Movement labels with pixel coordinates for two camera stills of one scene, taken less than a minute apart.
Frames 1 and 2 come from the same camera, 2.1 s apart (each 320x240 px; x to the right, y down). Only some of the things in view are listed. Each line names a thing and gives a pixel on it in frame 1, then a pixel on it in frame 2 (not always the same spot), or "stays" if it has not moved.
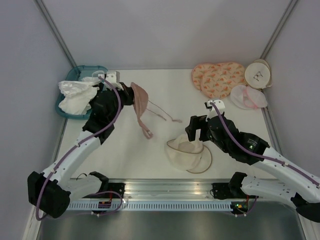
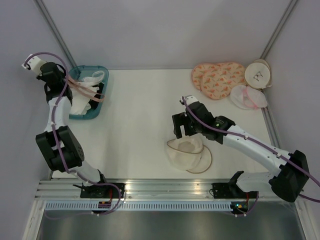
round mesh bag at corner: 257,74 stays
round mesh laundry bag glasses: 192,156 stays
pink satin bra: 140,100 -> 86,90
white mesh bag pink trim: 247,98 stays
